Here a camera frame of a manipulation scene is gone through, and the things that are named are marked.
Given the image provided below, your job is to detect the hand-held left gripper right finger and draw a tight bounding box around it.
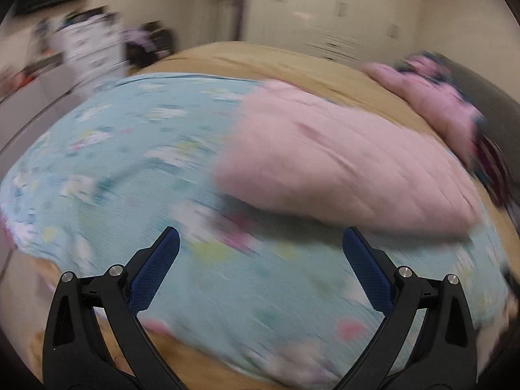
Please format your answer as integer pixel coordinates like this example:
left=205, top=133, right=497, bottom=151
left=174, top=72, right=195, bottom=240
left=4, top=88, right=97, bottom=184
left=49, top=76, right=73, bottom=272
left=337, top=227, right=478, bottom=390

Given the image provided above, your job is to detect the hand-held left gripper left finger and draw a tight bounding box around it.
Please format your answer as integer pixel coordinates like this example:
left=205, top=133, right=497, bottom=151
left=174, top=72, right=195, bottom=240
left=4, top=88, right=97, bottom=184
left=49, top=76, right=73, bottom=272
left=42, top=226, right=191, bottom=390

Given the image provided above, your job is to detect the pink quilted jacket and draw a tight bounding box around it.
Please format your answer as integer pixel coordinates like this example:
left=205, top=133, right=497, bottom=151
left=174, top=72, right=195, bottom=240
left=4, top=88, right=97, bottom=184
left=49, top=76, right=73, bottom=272
left=213, top=79, right=486, bottom=236

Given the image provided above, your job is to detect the purple clothes pile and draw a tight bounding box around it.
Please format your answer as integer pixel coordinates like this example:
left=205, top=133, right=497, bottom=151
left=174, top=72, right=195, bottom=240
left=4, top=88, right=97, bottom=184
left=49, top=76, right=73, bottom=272
left=123, top=28, right=152, bottom=49

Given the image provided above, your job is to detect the blue cartoon printed blanket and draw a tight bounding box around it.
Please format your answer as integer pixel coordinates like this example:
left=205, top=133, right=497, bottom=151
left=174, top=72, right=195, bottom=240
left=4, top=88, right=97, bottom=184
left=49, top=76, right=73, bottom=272
left=0, top=73, right=513, bottom=383

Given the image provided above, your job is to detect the dark striped pillow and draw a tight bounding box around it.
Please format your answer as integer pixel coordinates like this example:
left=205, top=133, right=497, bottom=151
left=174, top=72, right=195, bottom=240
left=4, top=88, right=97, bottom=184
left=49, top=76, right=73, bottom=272
left=473, top=134, right=513, bottom=208

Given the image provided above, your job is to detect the pink floral duvet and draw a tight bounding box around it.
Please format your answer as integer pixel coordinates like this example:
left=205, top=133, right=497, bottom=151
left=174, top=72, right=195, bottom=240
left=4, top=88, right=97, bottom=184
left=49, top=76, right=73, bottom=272
left=361, top=51, right=488, bottom=163

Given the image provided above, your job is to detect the grey quilted headboard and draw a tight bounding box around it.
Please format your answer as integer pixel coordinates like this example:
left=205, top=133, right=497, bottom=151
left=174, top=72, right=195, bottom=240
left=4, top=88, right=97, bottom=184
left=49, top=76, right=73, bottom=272
left=439, top=55, right=520, bottom=196

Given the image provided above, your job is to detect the black backpack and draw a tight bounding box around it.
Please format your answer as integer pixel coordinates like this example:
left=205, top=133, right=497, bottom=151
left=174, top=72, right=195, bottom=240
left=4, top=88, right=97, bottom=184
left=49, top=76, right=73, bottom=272
left=144, top=20, right=179, bottom=63

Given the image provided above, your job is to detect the white drawer chest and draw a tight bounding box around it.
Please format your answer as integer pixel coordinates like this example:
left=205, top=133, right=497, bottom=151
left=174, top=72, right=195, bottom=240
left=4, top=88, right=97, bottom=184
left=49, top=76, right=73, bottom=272
left=53, top=6, right=126, bottom=90

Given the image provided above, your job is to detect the tan bed cover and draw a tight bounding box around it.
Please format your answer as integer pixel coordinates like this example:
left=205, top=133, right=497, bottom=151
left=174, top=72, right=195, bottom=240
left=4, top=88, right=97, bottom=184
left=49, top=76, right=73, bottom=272
left=134, top=41, right=468, bottom=151

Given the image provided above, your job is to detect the white wardrobe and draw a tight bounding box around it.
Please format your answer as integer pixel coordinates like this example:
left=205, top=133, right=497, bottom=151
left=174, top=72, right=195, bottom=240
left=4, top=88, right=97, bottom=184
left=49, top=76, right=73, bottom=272
left=244, top=0, right=431, bottom=66

